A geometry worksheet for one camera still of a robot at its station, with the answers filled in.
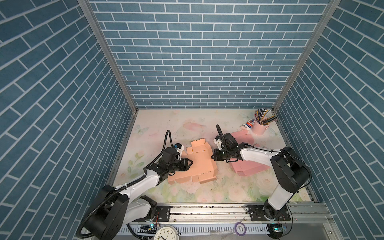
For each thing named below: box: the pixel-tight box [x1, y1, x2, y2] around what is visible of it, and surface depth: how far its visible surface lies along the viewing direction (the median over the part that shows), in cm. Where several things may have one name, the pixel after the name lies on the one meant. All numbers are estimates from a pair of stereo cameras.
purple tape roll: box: [234, 222, 247, 237], surface depth 72 cm
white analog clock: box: [153, 225, 180, 240], surface depth 67 cm
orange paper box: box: [167, 138, 218, 184], surface depth 89 cm
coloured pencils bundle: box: [254, 107, 278, 126], surface depth 103 cm
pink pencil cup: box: [251, 120, 270, 136], surface depth 104 cm
